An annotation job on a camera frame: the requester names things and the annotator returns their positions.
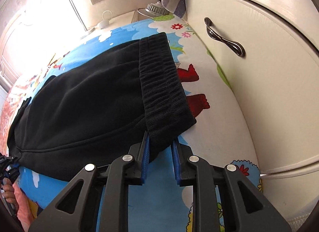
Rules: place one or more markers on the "white charger with cable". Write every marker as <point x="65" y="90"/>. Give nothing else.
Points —
<point x="107" y="16"/>

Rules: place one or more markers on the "colourful cartoon bed sheet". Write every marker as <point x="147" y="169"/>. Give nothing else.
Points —
<point x="220" y="135"/>

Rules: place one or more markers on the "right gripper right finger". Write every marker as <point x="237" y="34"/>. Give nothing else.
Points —
<point x="223" y="194"/>

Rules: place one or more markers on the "silver fan lamp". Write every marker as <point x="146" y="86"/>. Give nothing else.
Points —
<point x="153" y="10"/>

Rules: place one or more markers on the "black pants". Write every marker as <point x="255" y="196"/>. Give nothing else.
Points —
<point x="95" y="112"/>

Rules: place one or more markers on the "white wardrobe drawer front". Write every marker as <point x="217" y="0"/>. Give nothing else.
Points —
<point x="275" y="84"/>

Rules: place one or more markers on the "person left hand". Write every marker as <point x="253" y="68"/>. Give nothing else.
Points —
<point x="9" y="193"/>

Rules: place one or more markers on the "white nightstand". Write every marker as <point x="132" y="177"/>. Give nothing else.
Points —
<point x="125" y="19"/>

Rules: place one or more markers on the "dark metal drawer handle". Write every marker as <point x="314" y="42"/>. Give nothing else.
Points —
<point x="236" y="47"/>

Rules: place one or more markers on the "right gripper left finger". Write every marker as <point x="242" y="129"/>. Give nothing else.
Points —
<point x="96" y="199"/>

